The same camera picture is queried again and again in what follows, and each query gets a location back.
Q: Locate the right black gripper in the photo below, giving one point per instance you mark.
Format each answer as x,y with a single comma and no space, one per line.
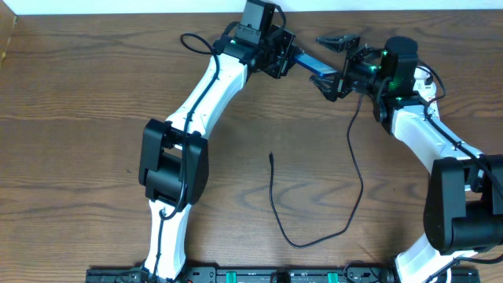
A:
346,68

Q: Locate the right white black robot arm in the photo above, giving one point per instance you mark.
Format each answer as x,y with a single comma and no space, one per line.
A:
463,207

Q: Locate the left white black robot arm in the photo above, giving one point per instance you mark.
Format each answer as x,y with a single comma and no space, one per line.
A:
174,163

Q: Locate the blue Galaxy smartphone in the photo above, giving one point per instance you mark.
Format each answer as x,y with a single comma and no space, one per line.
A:
314,65

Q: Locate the white power strip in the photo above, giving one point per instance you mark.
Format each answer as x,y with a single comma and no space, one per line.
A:
424,83

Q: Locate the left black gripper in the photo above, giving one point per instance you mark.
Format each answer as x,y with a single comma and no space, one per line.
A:
284,55

